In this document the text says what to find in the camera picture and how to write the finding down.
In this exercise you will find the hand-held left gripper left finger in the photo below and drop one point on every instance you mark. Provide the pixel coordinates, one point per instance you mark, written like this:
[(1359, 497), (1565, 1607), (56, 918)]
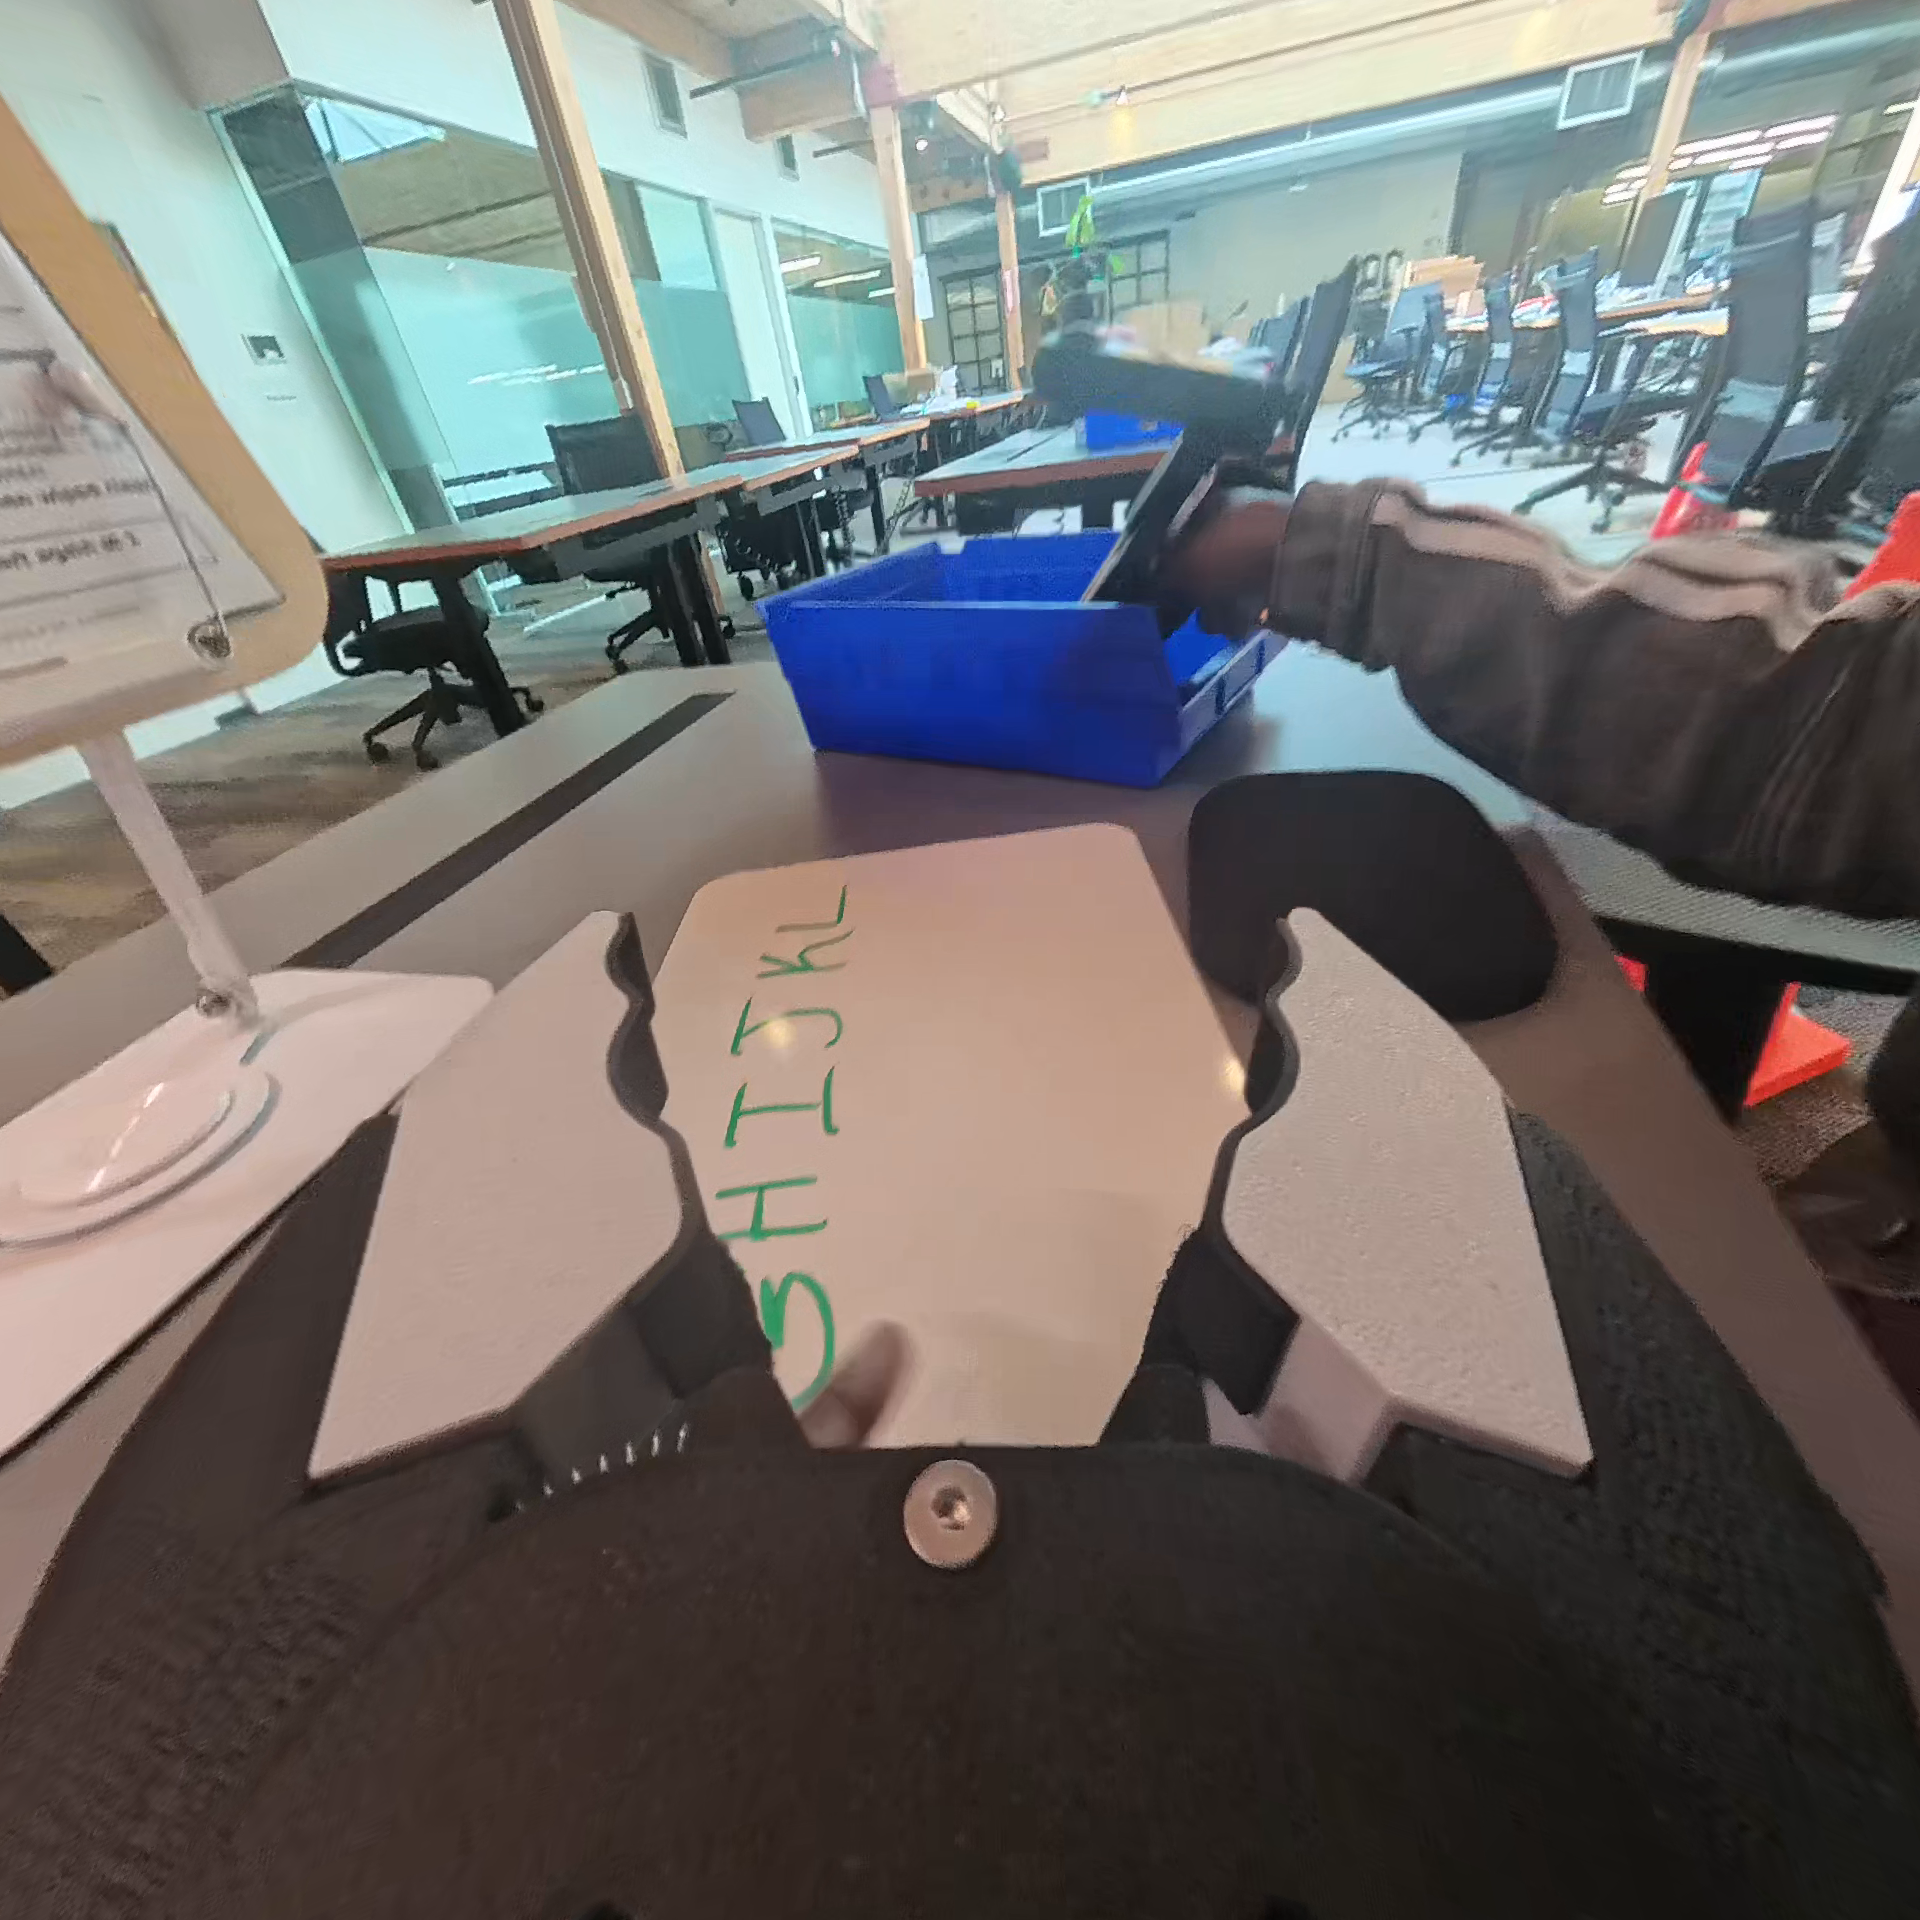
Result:
[(497, 1231)]

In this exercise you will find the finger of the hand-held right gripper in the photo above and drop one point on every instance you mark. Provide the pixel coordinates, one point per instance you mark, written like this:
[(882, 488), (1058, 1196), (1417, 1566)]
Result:
[(1158, 534)]

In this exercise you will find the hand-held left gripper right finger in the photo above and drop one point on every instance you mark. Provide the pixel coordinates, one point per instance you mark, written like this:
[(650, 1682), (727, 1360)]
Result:
[(1412, 1231)]

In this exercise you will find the blue plastic bin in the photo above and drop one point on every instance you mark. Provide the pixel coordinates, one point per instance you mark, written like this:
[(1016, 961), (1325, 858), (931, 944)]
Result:
[(960, 678)]

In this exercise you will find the white whiteboard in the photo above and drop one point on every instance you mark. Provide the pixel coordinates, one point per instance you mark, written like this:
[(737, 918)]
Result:
[(989, 1141)]

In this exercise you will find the person's right forearm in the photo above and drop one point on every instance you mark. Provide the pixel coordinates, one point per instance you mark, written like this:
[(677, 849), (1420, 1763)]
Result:
[(1620, 659)]

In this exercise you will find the person's right hand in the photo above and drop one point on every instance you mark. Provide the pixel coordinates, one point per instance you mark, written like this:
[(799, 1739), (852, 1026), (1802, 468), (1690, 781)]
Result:
[(1233, 566)]

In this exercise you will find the wooden office desk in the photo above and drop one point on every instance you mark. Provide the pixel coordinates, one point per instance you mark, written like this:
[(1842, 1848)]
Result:
[(574, 528), (1035, 465)]

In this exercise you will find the white table sign stand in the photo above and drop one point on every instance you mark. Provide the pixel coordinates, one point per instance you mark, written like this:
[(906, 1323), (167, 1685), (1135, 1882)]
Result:
[(303, 1051)]

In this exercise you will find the black knobbly rounded object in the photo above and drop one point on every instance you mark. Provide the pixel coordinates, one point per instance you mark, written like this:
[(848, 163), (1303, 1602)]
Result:
[(1382, 885)]

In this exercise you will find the small orange object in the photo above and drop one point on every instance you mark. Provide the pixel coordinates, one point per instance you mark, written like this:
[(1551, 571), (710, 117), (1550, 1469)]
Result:
[(1770, 1051)]

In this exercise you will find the person's dark shoe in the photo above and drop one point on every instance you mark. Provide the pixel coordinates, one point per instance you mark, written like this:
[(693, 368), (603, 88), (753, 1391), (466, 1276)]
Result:
[(1855, 1214)]

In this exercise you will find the black office chair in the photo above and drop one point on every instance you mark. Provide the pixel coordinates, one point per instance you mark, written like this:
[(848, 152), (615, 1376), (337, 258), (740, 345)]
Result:
[(422, 643)]

